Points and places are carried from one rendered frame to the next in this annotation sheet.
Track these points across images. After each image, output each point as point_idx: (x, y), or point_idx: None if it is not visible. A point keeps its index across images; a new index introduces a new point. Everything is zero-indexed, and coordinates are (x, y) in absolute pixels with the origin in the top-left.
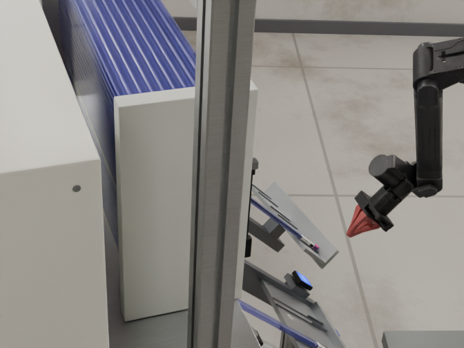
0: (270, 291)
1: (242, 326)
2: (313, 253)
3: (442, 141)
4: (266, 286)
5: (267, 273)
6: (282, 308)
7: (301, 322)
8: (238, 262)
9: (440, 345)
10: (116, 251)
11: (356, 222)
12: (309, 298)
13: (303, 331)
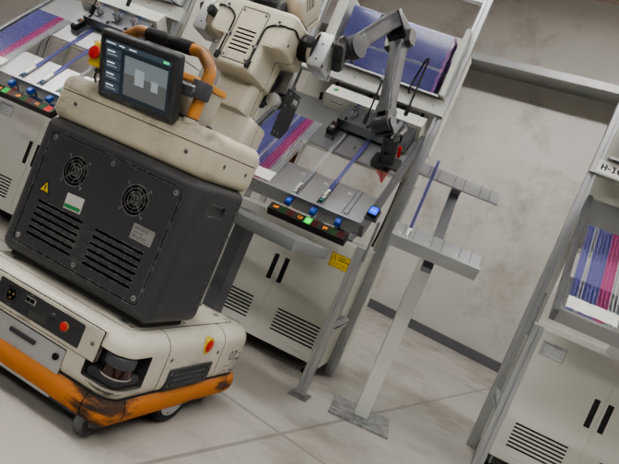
0: (367, 195)
1: None
2: (395, 227)
3: (384, 84)
4: (371, 196)
5: (380, 199)
6: (356, 192)
7: (346, 200)
8: None
9: (298, 238)
10: None
11: None
12: (364, 224)
13: (340, 194)
